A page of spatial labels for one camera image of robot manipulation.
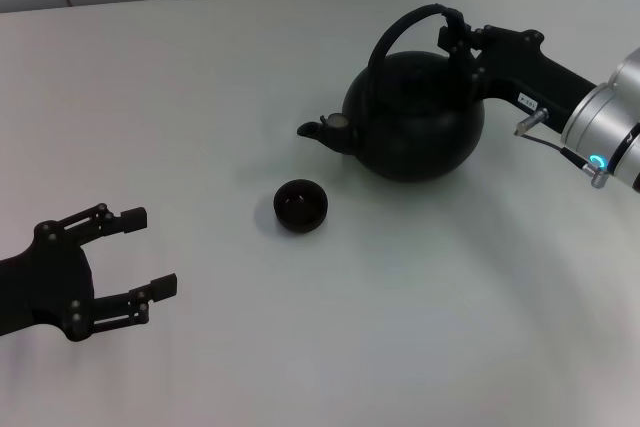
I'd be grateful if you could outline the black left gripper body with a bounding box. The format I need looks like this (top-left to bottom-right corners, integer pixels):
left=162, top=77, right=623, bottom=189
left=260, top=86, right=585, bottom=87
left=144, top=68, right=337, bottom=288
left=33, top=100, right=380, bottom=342
left=0, top=221, right=96, bottom=344

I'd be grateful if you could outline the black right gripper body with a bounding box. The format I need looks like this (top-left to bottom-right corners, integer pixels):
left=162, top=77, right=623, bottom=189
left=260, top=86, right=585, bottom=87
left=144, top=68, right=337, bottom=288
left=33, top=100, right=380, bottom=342
left=471, top=26, right=599, bottom=136

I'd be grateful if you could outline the black cast iron teapot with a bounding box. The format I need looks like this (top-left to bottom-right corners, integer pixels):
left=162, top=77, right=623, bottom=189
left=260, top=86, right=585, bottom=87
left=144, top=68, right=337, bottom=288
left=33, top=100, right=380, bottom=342
left=296, top=3, right=487, bottom=184

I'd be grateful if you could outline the small black teacup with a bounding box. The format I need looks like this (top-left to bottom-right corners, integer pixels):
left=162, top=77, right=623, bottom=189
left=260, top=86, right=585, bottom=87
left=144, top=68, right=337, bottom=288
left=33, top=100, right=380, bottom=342
left=272, top=178, right=330, bottom=235

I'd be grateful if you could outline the right gripper silver cable plug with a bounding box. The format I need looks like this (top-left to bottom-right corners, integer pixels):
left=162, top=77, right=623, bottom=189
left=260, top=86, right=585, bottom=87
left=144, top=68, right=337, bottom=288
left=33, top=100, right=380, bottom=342
left=514, top=107, right=609, bottom=190

